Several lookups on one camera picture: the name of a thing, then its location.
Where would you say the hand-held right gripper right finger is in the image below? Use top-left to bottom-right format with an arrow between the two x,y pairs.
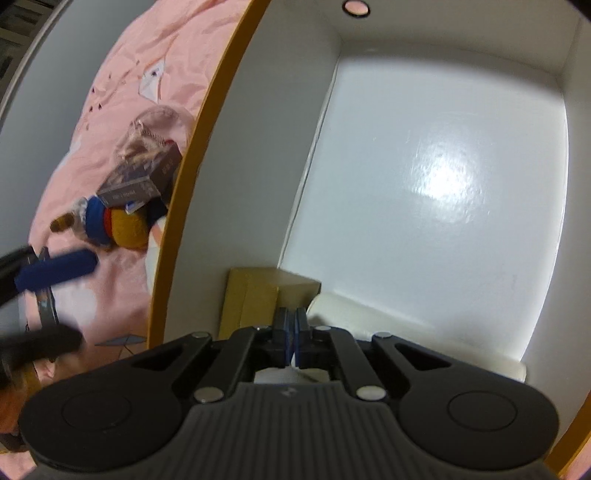
295,307 -> 451,400

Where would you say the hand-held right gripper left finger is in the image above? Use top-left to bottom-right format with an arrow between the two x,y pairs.
131,307 -> 296,402

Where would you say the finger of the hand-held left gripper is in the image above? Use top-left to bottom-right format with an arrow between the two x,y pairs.
0,323 -> 85,370
0,246 -> 100,306

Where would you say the small tan cardboard box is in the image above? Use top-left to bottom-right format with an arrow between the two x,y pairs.
219,267 -> 321,341

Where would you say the orange and blue plush toy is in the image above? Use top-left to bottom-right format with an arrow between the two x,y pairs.
50,196 -> 170,253

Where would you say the white cardboard box orange edge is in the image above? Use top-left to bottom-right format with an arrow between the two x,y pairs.
147,0 -> 591,478

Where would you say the grey printed carton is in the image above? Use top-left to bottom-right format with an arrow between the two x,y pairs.
96,179 -> 158,208
112,142 -> 184,198

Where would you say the white roll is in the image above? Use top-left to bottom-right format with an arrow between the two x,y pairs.
307,292 -> 528,385

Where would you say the pink printed blanket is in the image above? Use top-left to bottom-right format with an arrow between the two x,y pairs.
0,0 -> 257,480

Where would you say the clear bag with chain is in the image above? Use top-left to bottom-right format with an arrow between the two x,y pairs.
115,106 -> 180,163

